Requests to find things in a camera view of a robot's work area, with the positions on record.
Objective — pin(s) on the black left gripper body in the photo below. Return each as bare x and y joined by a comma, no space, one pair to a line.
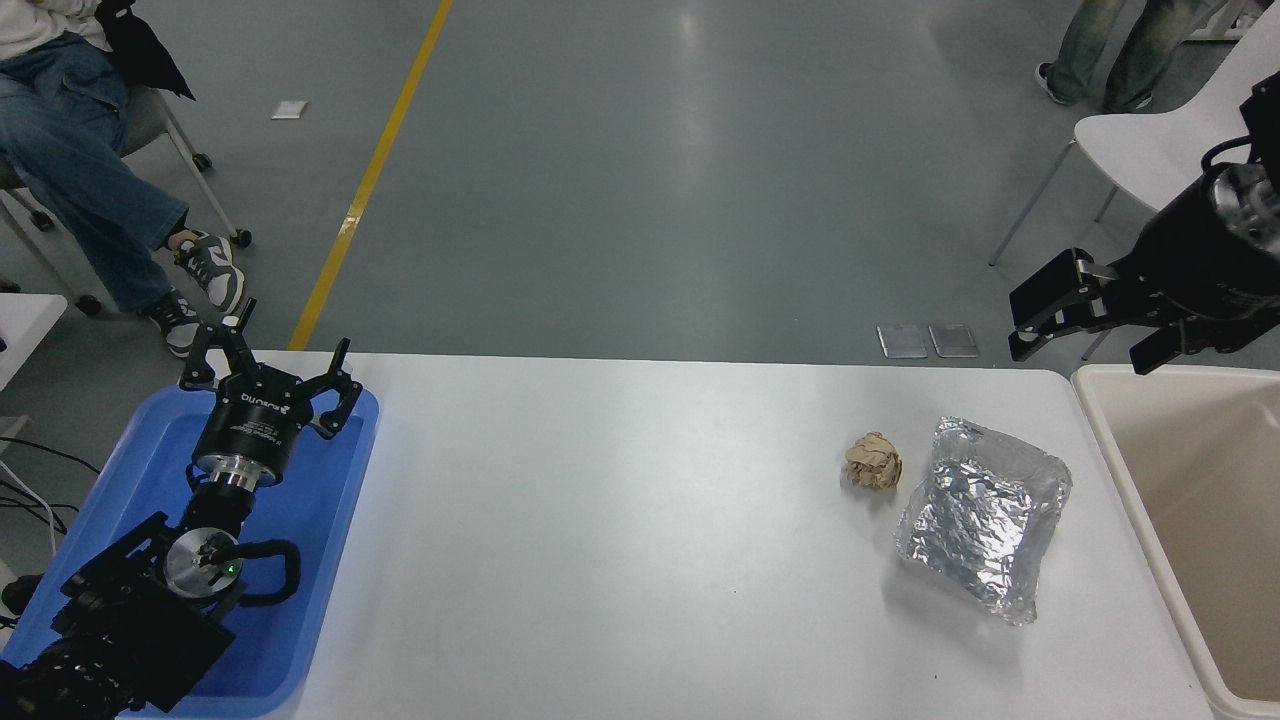
250,420

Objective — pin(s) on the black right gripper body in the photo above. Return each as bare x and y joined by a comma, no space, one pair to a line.
1195,265

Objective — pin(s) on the silver foil plate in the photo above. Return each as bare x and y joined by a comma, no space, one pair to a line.
980,520

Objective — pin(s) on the silver floor plate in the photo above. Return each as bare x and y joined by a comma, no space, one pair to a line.
902,341
954,340

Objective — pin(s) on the white plastic chair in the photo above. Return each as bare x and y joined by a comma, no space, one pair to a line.
1150,150

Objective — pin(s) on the blue plastic tray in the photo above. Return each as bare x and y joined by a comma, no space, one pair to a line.
310,560

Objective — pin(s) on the large pale plastic bin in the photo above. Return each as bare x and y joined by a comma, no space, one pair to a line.
1215,520

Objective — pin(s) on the small white side table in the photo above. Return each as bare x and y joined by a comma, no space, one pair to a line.
25,325

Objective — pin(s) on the seated person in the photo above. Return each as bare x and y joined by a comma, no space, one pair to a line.
70,170

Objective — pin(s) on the standing person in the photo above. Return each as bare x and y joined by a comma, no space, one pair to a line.
1095,50

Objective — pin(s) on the white wheeled stand base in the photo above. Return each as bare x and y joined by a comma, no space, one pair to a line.
1225,28

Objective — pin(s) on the grey wheeled chair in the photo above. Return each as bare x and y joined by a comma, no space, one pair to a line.
150,115

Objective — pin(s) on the crumpled tan paper ball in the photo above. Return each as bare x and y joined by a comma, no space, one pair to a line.
873,462

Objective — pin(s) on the white paper scrap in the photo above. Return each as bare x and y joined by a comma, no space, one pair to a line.
289,110

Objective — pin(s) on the black jacket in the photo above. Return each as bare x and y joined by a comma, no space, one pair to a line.
140,50

